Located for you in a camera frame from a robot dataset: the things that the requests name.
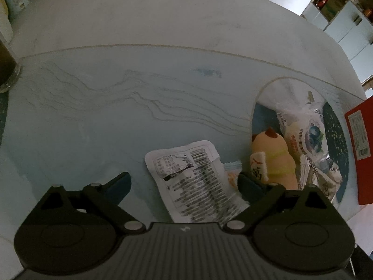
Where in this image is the red cardboard box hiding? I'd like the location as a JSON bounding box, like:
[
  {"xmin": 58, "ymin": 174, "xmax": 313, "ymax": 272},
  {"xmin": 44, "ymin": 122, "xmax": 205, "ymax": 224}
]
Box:
[{"xmin": 344, "ymin": 96, "xmax": 373, "ymax": 206}]

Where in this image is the yellow plush dog toy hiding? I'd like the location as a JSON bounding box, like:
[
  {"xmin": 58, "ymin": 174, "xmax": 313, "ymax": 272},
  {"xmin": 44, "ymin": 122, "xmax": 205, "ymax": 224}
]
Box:
[{"xmin": 249, "ymin": 127, "xmax": 299, "ymax": 191}]

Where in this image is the white barcode snack packet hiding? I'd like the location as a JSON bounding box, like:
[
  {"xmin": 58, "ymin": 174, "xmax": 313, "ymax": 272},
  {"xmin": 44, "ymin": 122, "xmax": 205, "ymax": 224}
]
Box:
[{"xmin": 145, "ymin": 140, "xmax": 251, "ymax": 224}]

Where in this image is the blueberry bread packet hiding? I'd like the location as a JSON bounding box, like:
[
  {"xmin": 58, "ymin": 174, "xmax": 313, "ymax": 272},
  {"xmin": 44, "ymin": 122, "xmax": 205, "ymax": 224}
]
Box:
[{"xmin": 284, "ymin": 117, "xmax": 328, "ymax": 164}]

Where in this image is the small clear orange candy packet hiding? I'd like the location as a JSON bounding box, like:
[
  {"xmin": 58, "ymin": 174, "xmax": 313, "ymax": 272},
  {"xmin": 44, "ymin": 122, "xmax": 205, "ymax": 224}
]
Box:
[{"xmin": 223, "ymin": 161, "xmax": 242, "ymax": 189}]

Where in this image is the white marble desktop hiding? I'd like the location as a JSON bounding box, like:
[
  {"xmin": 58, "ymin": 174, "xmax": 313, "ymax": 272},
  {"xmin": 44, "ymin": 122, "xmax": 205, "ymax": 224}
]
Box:
[{"xmin": 0, "ymin": 0, "xmax": 373, "ymax": 280}]

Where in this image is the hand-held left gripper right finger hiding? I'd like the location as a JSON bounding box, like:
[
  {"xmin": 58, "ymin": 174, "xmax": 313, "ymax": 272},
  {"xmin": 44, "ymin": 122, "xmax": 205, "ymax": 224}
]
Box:
[{"xmin": 223, "ymin": 173, "xmax": 330, "ymax": 235}]

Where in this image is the crumpled clear plastic packet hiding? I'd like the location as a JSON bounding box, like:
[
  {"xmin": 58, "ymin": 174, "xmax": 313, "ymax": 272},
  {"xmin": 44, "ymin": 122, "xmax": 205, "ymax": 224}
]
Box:
[{"xmin": 275, "ymin": 89, "xmax": 324, "ymax": 126}]

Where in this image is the white printed snack packet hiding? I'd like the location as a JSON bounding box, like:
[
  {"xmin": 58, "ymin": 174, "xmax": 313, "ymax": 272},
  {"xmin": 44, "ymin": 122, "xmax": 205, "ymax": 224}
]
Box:
[{"xmin": 300, "ymin": 153, "xmax": 343, "ymax": 205}]

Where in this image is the white shelf cabinet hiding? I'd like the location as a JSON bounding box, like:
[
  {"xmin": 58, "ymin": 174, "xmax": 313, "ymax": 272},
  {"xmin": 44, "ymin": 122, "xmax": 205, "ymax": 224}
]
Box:
[{"xmin": 301, "ymin": 0, "xmax": 373, "ymax": 85}]

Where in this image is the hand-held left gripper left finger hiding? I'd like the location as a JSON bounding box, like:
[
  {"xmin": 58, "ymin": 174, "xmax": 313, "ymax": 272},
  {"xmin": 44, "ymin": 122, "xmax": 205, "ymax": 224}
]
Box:
[{"xmin": 38, "ymin": 171, "xmax": 146, "ymax": 235}]

